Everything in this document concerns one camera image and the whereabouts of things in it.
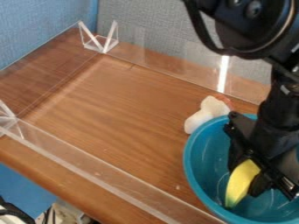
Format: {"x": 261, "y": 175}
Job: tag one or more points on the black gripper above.
{"x": 271, "y": 147}

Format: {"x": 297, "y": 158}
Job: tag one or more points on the yellow toy banana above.
{"x": 239, "y": 182}

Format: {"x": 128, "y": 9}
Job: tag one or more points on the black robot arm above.
{"x": 259, "y": 30}

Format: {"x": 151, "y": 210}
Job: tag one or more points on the blue plastic bowl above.
{"x": 206, "y": 170}

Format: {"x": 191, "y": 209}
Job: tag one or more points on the white toy mushroom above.
{"x": 214, "y": 106}

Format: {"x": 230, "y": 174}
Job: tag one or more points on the clear acrylic back barrier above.
{"x": 185, "y": 59}

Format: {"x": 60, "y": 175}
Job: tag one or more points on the clear acrylic barrier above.
{"x": 185, "y": 59}
{"x": 131, "y": 189}

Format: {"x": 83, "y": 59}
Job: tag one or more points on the clear acrylic front barrier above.
{"x": 131, "y": 189}

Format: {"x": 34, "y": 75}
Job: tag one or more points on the clear acrylic corner bracket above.
{"x": 98, "y": 43}

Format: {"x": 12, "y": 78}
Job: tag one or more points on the clear acrylic left bracket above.
{"x": 8, "y": 121}

